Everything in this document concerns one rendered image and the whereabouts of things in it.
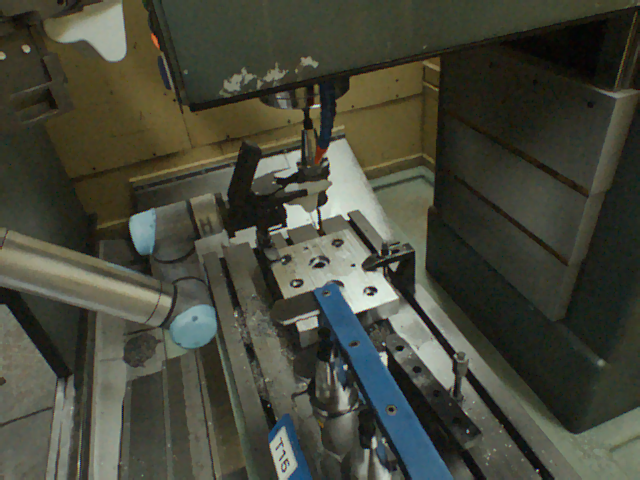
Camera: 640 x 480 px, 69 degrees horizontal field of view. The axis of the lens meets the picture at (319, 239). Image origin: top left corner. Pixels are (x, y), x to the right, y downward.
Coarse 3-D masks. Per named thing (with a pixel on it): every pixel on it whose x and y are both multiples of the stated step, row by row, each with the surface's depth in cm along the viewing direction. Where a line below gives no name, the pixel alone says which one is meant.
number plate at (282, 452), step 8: (280, 432) 84; (280, 440) 83; (288, 440) 81; (272, 448) 84; (280, 448) 82; (288, 448) 80; (280, 456) 82; (288, 456) 80; (280, 464) 81; (288, 464) 79; (296, 464) 78; (280, 472) 80; (288, 472) 79
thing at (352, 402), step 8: (352, 376) 58; (312, 384) 58; (352, 384) 60; (312, 392) 58; (352, 392) 57; (312, 400) 59; (352, 400) 56; (312, 408) 56; (320, 408) 55; (328, 408) 55; (336, 408) 55; (344, 408) 55; (352, 408) 56; (320, 416) 57; (328, 416) 56
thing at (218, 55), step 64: (192, 0) 37; (256, 0) 39; (320, 0) 40; (384, 0) 42; (448, 0) 44; (512, 0) 47; (576, 0) 49; (192, 64) 40; (256, 64) 42; (320, 64) 43; (384, 64) 46
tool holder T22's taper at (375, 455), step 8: (376, 432) 45; (360, 440) 44; (376, 440) 44; (352, 448) 46; (360, 448) 44; (368, 448) 44; (376, 448) 44; (384, 448) 46; (352, 456) 46; (360, 456) 45; (368, 456) 44; (376, 456) 44; (384, 456) 46; (352, 464) 47; (360, 464) 45; (368, 464) 45; (376, 464) 45; (384, 464) 46; (352, 472) 47; (360, 472) 46; (368, 472) 45; (376, 472) 46; (384, 472) 46
